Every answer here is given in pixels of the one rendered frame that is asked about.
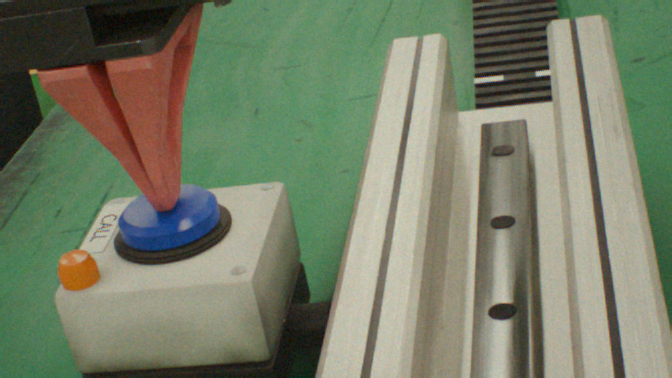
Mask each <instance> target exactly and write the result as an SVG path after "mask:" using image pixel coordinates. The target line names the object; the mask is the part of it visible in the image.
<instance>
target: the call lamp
mask: <svg viewBox="0 0 672 378"><path fill-rule="evenodd" d="M59 276H60V279H61V282H62V285H63V287H64V289H66V290H71V292H74V291H81V290H84V288H87V287H90V286H92V285H94V284H95V283H96V282H98V280H99V279H100V277H101V276H100V272H99V269H98V265H97V261H96V259H95V258H94V257H92V256H91V255H90V254H89V253H88V252H87V251H85V250H74V251H71V252H68V253H66V254H65V255H63V256H62V258H61V260H60V265H59Z"/></svg>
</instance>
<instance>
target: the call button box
mask: <svg viewBox="0 0 672 378"><path fill-rule="evenodd" d="M208 190H210V191H211V192H213V194H214V195H215V196H216V199H217V202H218V206H219V210H220V218H219V221H218V223H217V224H216V225H215V227H214V228H213V229H211V230H210V231H209V232H208V233H206V234H205V236H203V237H202V238H199V239H197V240H195V241H193V242H190V243H188V244H185V245H182V246H179V247H174V248H169V249H163V250H139V249H135V248H132V247H130V246H128V245H127V244H126V243H124V242H123V241H122V237H121V233H120V230H119V226H118V219H119V215H120V214H121V212H122V211H123V210H124V208H125V207H127V206H128V205H129V204H130V203H131V202H132V201H133V200H135V199H136V198H138V197H132V198H119V199H114V200H112V201H110V202H108V203H107V205H105V206H104V208H103V210H102V211H101V213H100V215H99V218H98V219H97V221H95V223H94V224H93V226H92V228H91V230H90V231H89V233H88V235H87V236H86V238H85V240H84V243H83V244H82V246H81V248H80V250H85V251H87V252H88V253H89V254H90V255H91V256H92V257H94V258H95V259H96V261H97V265H98V269H99V272H100V276H101V277H100V279H99V280H98V282H96V283H95V284H94V285H92V286H90V287H87V288H84V290H81V291H74V292H71V290H66V289H64V287H63V285H62V284H61V286H60V288H59V289H58V291H57V294H56V305H57V308H58V311H59V314H60V317H61V321H62V324H63V327H64V330H65V333H66V336H67V339H68V342H69V346H70V349H71V352H72V355H73V358H75V362H76V365H77V368H78V369H79V371H80V373H83V376H82V378H290V377H291V373H292V369H293V364H294V360H295V356H296V352H297V349H298V348H312V347H322V344H323V338H324V334H326V329H327V325H328V320H329V315H330V310H331V306H332V302H318V303H309V302H310V298H311V293H310V289H309V284H308V279H307V275H305V269H304V266H303V264H302V262H301V261H299V257H300V248H299V243H298V239H297V234H296V228H295V224H294V219H293V215H292V209H291V204H290V200H289V195H288V190H287V188H285V186H284V185H283V183H279V182H274V183H263V184H253V185H242V186H233V187H222V188H212V189H208Z"/></svg>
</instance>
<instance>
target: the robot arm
mask: <svg viewBox="0 0 672 378"><path fill-rule="evenodd" d="M232 1H233V0H0V75H1V74H9V73H18V72H25V71H33V69H37V73H38V76H39V80H40V83H41V86H42V88H43V89H44V90H45V91H46V92H47V93H48V94H49V95H50V96H51V97H52V99H54V100H55V101H56V102H57V103H58V104H60V105H61V106H62V107H63V108H64V109H65V110H66V111H67V112H68V113H70V114H71V115H72V116H73V117H74V118H75V119H76V120H77V121H78V122H79V123H80V124H81V126H82V127H83V128H85V129H86V130H87V131H88V132H89V133H90V134H91V135H92V136H93V137H94V138H95V139H97V140H98V141H100V142H101V143H102V144H103V145H104V146H105V147H106V148H107V150H108V151H109V152H110V153H111V154H112V155H113V156H114V157H115V158H116V159H117V160H118V161H119V163H120V164H121V165H122V166H123V168H124V169H125V170H126V173H128V174H129V175H130V177H131V178H132V179H133V181H134V182H135V183H136V185H137V186H138V187H139V189H140V190H141V191H142V192H143V195H144V196H145V197H146V199H147V200H148V201H149V203H150V204H151V205H152V207H154V208H155V209H156V210H157V211H167V210H172V209H173V207H174V205H175V203H176V201H177V199H179V197H180V195H181V171H182V121H183V108H184V102H185V97H186V92H187V86H188V81H189V76H190V71H191V66H192V60H193V55H194V50H196V45H197V39H198V34H199V29H200V24H201V19H202V13H203V3H208V2H213V3H215V7H217V8H219V7H222V6H225V5H228V4H229V3H231V2H232ZM112 87H113V89H114V92H115V94H116V97H117V99H118V101H117V99H116V97H115V95H114V93H113V90H112Z"/></svg>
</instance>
